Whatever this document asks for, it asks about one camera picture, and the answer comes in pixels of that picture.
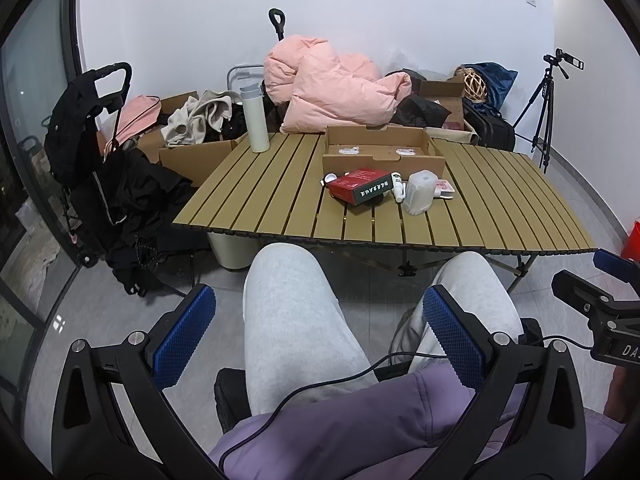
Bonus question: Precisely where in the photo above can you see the red and green box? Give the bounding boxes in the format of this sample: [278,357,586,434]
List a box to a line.
[327,169,392,207]

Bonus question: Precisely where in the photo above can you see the shallow cardboard tray box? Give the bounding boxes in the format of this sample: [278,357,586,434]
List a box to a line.
[321,125,447,182]

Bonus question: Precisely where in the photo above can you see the black folding table frame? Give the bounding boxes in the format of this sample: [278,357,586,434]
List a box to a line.
[320,241,537,295]

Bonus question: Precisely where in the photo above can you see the person's right leg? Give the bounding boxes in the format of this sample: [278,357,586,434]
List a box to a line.
[390,252,524,376]

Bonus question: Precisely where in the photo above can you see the black clothing pile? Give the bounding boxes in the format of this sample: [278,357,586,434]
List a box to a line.
[70,147,197,297]

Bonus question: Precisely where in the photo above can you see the black jacket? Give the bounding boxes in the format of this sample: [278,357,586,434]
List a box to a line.
[390,95,452,129]
[44,71,108,188]

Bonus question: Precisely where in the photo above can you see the beige garment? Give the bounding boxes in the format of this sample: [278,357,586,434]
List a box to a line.
[161,90,241,149]

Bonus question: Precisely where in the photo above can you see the dark garment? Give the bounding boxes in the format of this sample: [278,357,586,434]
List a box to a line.
[205,102,249,144]

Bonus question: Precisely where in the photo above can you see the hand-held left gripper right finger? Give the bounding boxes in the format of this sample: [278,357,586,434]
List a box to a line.
[422,284,588,480]

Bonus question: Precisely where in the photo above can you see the red bucket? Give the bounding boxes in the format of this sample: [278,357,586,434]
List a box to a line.
[620,219,640,261]

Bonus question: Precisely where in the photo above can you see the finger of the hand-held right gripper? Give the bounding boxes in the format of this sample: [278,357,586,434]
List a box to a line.
[551,270,623,322]
[594,249,640,282]

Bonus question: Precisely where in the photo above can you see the person in grey trousers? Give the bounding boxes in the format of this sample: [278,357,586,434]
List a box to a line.
[207,360,626,480]

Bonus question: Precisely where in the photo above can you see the cardboard box with red label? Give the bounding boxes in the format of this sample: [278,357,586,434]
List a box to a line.
[417,77,481,146]

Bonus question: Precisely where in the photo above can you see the person's leg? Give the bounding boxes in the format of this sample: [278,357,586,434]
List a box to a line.
[242,243,382,418]
[390,252,524,376]

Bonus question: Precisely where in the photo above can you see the person's left leg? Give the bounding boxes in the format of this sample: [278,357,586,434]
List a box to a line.
[242,243,382,418]

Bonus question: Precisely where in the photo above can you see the cardboard box with clothes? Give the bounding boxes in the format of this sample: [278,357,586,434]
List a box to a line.
[137,91,202,161]

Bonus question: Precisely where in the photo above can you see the person's right forearm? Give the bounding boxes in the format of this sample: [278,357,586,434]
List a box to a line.
[580,362,633,441]

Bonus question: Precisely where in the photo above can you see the white bin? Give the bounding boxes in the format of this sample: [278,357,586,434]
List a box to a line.
[207,232,254,272]

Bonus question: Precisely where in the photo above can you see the grey garment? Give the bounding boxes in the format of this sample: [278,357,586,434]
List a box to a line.
[384,67,427,86]

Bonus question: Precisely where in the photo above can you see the black backpack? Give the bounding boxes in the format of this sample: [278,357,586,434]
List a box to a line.
[462,97,516,152]

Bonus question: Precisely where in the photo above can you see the pink down jacket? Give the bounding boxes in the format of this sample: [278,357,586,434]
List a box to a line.
[263,35,414,135]

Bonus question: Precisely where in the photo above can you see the black tripod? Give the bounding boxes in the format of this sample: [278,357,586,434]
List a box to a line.
[512,55,571,172]

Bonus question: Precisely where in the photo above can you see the pink bag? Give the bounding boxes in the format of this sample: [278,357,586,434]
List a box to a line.
[106,95,164,144]

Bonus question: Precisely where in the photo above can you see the translucent plastic container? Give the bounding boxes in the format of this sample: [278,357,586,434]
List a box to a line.
[404,170,437,216]

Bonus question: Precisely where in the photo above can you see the open cardboard box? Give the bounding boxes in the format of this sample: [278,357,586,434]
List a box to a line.
[159,132,251,189]

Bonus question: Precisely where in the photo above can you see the white metal frame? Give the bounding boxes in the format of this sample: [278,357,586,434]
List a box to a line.
[227,63,266,92]

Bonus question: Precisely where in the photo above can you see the white thermos bottle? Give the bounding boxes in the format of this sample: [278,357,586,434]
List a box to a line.
[240,85,271,154]

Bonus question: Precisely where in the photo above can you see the glass sliding door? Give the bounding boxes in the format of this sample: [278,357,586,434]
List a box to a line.
[0,0,87,396]

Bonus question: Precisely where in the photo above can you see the blue bag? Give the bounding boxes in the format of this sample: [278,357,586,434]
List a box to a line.
[470,62,519,111]

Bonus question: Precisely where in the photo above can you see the wicker ball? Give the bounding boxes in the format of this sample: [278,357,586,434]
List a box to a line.
[459,66,489,101]

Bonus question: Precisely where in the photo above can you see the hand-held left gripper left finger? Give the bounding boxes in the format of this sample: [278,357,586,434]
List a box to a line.
[51,283,236,480]

